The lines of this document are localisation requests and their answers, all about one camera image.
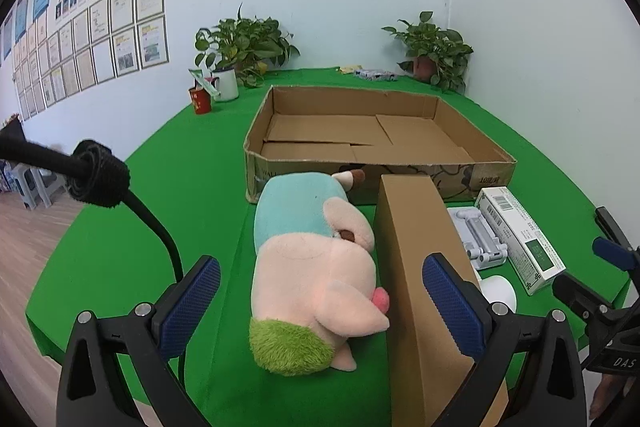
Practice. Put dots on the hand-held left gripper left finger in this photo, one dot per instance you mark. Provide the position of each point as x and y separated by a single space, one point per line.
192 299

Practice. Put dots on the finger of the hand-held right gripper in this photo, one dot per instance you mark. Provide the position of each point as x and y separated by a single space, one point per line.
575 292
607 249

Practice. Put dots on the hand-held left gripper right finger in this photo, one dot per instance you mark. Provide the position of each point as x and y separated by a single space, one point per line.
450 302

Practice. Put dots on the white hair dryer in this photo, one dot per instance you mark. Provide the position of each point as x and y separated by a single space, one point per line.
497 292

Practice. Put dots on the brown cardboard insert box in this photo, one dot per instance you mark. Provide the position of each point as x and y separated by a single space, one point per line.
415 257

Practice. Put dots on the pink plush pig toy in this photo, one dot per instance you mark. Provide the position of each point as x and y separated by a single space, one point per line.
310 277

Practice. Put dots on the large shallow cardboard box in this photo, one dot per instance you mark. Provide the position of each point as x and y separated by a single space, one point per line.
325 127

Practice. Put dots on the person's right forearm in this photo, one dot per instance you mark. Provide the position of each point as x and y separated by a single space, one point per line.
602 399

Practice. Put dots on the white plastic accessory tray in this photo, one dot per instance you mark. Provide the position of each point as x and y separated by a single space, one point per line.
470 232

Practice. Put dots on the white and green carton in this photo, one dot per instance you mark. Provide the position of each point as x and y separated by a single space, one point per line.
517 234

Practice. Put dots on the green table cloth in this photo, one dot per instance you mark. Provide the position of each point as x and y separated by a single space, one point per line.
175 167

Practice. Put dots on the grey plastic stool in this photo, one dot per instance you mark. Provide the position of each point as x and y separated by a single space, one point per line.
25 187
50 187

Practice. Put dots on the red paper cup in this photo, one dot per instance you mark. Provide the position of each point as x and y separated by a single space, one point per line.
201 102

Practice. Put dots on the green snack packet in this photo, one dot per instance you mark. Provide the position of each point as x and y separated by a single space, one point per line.
202 79

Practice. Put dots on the blue patterned packet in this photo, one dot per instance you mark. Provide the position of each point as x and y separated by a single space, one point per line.
375 74

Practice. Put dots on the green plant in terracotta pot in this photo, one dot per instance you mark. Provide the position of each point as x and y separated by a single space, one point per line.
435 49

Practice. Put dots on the yellow packet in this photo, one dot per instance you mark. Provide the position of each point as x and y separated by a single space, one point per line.
350 69

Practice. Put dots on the bushy potted green plant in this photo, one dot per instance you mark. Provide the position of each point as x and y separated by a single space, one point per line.
245 42

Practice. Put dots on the wall of framed documents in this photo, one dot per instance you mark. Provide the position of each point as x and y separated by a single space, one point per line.
100 42

